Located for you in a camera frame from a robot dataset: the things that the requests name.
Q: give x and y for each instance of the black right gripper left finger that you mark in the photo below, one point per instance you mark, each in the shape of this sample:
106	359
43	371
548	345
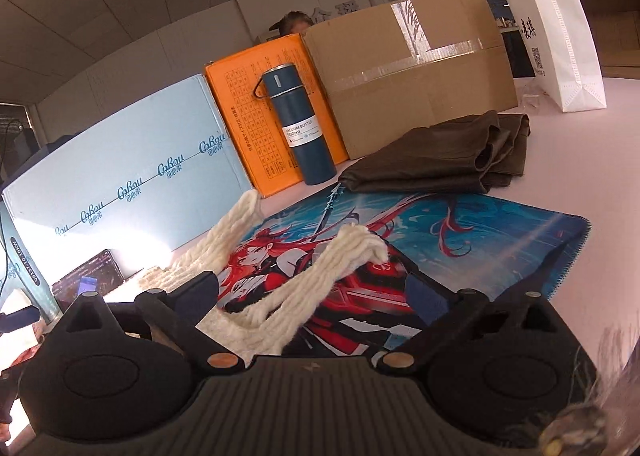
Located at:
175	315

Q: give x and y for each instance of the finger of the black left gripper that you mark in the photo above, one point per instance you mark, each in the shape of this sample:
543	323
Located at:
16	320

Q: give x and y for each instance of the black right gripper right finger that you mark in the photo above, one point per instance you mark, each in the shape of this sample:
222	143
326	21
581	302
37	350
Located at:
447	315

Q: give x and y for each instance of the cream knitted sweater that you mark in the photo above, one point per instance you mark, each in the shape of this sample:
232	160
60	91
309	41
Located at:
268	325

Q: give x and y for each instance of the small blue box at left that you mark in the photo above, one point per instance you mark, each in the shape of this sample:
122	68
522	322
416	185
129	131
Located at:
20	273

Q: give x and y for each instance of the white pink cloth at left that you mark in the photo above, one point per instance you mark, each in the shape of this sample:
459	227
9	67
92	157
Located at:
10	380

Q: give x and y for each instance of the anime print desk mat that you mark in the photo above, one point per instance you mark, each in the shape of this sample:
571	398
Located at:
498	247

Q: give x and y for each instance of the black smartphone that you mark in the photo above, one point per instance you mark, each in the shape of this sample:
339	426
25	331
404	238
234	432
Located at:
100	274

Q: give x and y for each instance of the light blue Corou carton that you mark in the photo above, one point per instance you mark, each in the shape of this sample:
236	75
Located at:
140	184

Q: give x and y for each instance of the folded dark brown garment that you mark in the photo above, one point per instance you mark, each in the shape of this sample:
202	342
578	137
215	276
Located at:
471	154

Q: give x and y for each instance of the orange cardboard box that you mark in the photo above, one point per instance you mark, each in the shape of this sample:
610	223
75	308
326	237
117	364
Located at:
251	120

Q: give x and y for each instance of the dark blue vacuum bottle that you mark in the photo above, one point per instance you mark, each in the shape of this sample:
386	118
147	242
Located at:
287	94

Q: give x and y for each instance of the brown cardboard box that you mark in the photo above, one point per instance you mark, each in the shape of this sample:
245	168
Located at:
408	64

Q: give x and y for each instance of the white paper shopping bag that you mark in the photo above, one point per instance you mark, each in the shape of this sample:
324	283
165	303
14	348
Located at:
560	46

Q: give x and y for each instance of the person's head behind boxes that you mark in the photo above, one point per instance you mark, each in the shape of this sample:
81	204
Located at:
294	22

